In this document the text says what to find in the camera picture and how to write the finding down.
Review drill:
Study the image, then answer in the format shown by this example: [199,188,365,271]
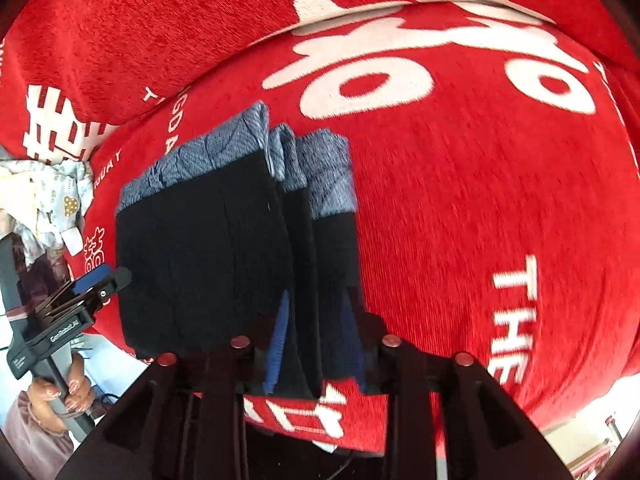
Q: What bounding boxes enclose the black pants with blue-grey waistband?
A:
[115,101,369,398]

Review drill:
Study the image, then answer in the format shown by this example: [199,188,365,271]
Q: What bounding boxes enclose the metal stand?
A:
[567,410,626,478]

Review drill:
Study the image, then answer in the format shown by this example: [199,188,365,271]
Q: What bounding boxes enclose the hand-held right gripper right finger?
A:
[341,290,576,480]

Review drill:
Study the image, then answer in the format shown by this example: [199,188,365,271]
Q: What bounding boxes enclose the red printed blanket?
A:
[0,0,640,461]

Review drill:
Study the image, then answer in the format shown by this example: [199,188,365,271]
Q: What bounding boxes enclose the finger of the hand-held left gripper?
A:
[36,267,134,323]
[64,265,115,296]

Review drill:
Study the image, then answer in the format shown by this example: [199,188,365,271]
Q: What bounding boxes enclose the person's left hand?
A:
[29,352,97,417]

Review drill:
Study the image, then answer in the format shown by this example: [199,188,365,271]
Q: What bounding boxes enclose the person's left forearm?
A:
[0,392,77,468]

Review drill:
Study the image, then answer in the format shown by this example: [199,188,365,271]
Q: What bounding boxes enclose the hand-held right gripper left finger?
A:
[55,287,293,480]

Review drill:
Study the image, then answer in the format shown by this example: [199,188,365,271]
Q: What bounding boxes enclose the white floral cloth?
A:
[0,159,96,266]

